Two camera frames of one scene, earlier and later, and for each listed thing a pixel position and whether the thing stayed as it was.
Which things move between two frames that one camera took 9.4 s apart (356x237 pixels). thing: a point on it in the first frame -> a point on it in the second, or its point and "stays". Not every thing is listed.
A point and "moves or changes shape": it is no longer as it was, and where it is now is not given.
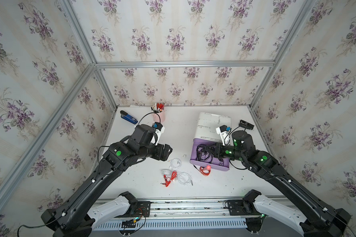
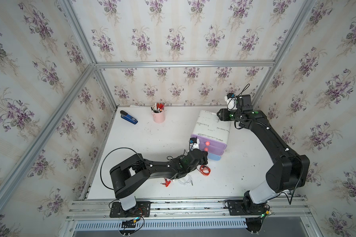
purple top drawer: [200, 155] moves or changes shape
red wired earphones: [173, 176] stays
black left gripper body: [159, 155] -> [203, 161]
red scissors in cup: [160, 106] stays
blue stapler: [127, 117] stays
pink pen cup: [162, 115] stays
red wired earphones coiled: [205, 171] stays
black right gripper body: [227, 151] -> [227, 115]
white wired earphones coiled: [184, 178] stays
